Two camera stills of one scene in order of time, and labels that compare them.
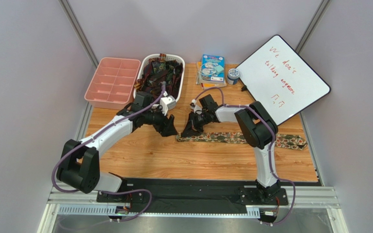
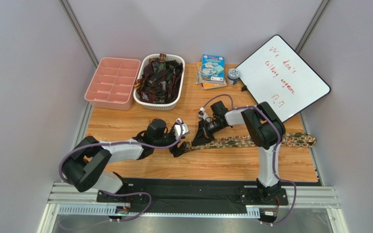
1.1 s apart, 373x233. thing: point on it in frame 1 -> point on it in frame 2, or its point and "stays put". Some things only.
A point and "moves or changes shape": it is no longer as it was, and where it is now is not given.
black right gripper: x=198 y=121 -> x=204 y=129
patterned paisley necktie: x=281 y=140 moves or changes shape
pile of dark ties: x=159 y=70 stays put
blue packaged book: x=212 y=69 stays put
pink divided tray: x=114 y=85 stays put
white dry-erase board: x=282 y=80 stays put
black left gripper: x=162 y=122 -> x=174 y=143
